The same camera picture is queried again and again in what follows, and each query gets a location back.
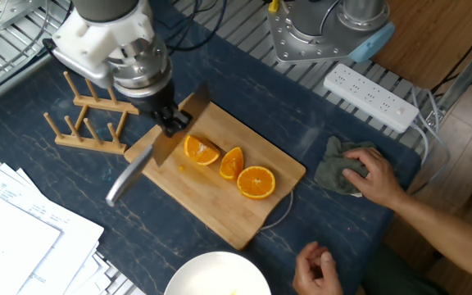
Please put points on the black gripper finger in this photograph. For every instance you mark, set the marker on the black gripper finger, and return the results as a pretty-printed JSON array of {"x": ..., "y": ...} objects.
[
  {"x": 164, "y": 123},
  {"x": 182, "y": 121}
]

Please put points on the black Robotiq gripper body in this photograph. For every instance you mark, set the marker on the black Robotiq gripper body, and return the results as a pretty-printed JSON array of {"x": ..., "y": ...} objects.
[{"x": 156, "y": 102}]

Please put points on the cut orange piece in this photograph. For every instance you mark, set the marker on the cut orange piece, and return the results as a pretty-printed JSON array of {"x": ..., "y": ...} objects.
[{"x": 201, "y": 151}]

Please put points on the steel cleaver knife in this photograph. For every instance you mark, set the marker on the steel cleaver knife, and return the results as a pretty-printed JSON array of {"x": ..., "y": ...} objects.
[{"x": 127, "y": 180}]

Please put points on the grey-green cloth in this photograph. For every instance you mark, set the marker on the grey-green cloth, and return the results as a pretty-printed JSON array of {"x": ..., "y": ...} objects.
[{"x": 330, "y": 172}]

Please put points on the person's right forearm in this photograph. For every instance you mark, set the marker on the person's right forearm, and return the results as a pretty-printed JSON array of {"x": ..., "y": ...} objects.
[{"x": 445, "y": 233}]

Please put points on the person's left hand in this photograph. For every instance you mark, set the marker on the person's left hand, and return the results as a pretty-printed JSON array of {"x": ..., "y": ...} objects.
[{"x": 314, "y": 278}]

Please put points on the person's right hand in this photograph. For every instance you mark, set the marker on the person's right hand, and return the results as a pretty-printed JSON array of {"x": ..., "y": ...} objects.
[{"x": 379, "y": 184}]

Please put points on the orange wedge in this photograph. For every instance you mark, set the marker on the orange wedge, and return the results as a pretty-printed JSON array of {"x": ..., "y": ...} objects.
[{"x": 232, "y": 166}]

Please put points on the wooden peg rack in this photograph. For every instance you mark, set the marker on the wooden peg rack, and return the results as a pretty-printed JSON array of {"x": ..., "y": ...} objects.
[{"x": 88, "y": 143}]

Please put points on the dark blue marble mat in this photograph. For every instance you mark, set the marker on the dark blue marble mat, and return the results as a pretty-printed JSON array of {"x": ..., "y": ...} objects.
[{"x": 260, "y": 82}]

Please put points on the orange half round face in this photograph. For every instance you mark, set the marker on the orange half round face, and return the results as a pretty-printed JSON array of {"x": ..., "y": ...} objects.
[{"x": 256, "y": 182}]

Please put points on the bamboo cutting board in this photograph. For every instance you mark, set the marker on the bamboo cutting board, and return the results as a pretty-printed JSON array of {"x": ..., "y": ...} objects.
[{"x": 219, "y": 213}]

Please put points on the yellow plug clip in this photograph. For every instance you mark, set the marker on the yellow plug clip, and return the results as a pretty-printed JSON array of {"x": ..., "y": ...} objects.
[{"x": 273, "y": 5}]

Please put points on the white ceramic bowl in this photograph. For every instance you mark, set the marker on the white ceramic bowl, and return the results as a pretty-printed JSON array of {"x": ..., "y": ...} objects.
[{"x": 215, "y": 276}]

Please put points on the silver metal mounting plate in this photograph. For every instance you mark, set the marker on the silver metal mounting plate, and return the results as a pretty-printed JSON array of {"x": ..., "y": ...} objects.
[{"x": 2, "y": 10}]

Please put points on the white power strip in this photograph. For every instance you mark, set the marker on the white power strip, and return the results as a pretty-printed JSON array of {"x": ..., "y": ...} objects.
[{"x": 367, "y": 96}]

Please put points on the white paper stack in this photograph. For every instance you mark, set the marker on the white paper stack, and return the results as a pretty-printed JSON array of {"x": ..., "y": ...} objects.
[{"x": 14, "y": 246}]

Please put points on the person body green clothing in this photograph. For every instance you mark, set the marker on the person body green clothing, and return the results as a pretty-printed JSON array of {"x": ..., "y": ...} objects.
[{"x": 400, "y": 274}]

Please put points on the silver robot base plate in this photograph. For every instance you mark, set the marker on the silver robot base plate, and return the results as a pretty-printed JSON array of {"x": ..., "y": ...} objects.
[{"x": 297, "y": 41}]

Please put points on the aluminium frame post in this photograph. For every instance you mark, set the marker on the aluminium frame post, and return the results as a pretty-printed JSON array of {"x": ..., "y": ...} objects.
[{"x": 465, "y": 73}]

